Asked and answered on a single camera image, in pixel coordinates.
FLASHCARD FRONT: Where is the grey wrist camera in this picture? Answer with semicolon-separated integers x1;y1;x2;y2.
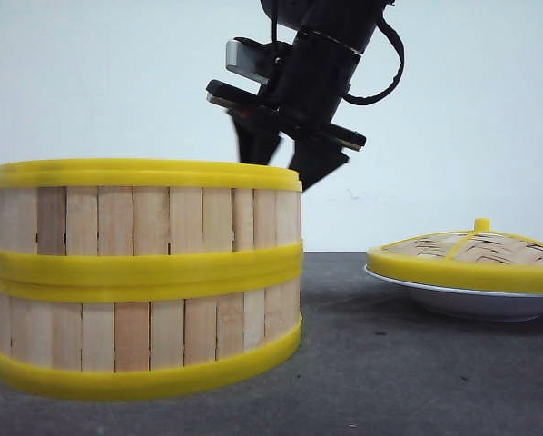
225;37;292;85

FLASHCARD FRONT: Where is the white shallow plate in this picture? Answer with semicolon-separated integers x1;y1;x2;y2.
364;264;543;322

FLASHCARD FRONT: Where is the bamboo steamer basket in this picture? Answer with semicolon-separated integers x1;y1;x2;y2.
0;279;302;401
0;159;302;302

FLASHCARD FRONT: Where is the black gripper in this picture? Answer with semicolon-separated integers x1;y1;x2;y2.
206;32;366;191

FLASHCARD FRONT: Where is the woven bamboo steamer lid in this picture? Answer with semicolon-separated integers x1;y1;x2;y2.
366;218;543;295

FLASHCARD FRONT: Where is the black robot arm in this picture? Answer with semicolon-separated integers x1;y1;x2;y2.
206;1;405;189

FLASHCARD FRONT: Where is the black cable loop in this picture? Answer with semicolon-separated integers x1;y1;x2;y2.
344;17;407;105

